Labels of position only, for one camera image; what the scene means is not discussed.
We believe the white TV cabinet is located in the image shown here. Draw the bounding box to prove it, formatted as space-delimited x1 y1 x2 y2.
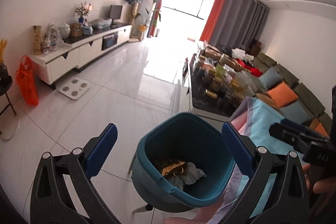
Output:
30 23 131 86

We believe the orange curtain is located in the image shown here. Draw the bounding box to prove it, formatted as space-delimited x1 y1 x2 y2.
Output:
199 0 226 42

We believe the blue cushion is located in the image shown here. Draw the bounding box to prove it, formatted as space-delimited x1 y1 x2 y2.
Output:
259 67 283 90
280 101 310 124

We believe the teal patterned tablecloth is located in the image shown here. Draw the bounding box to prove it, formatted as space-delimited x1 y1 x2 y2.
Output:
167 96 329 224

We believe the white tissue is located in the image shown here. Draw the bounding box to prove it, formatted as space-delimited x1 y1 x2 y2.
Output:
167 162 207 190

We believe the large gold foil bag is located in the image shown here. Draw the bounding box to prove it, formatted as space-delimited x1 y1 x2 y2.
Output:
161 161 188 178

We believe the orange plastic bag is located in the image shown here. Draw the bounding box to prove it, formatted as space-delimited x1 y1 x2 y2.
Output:
15 55 39 106

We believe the person's right hand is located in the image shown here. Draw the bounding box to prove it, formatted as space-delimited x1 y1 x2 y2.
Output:
303 164 336 195

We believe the blue cushion right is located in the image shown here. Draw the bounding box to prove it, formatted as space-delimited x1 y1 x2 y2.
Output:
280 101 310 124

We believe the white bathroom scale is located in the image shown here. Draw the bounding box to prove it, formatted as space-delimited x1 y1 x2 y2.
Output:
59 77 90 100

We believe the grey curtain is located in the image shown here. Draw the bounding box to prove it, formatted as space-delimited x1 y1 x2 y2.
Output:
208 0 270 50

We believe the green sectional sofa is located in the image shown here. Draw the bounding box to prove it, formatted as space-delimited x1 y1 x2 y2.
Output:
254 53 332 135

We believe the cluttered coffee table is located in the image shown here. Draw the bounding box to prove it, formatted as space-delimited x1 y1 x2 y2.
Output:
178 42 265 122

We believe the small black monitor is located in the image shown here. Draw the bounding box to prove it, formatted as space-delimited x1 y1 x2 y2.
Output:
109 5 123 20

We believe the orange cushion right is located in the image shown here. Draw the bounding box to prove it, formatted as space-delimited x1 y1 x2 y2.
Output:
314 122 329 137

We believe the blue cushion left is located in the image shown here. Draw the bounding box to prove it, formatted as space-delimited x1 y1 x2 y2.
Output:
259 67 283 90

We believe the black plant stand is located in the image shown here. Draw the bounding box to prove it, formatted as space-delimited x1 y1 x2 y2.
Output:
0 63 18 135

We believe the orange cushion left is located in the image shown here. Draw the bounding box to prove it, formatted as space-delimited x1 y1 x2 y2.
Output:
267 82 298 108

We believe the teal trash bin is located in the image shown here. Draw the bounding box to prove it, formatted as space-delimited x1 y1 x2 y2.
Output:
131 113 235 213

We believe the tall green potted plant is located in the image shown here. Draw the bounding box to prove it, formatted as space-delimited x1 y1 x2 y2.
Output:
135 0 161 42

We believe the orange cushion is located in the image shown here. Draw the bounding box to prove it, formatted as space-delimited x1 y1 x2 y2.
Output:
267 82 298 108
314 122 329 137

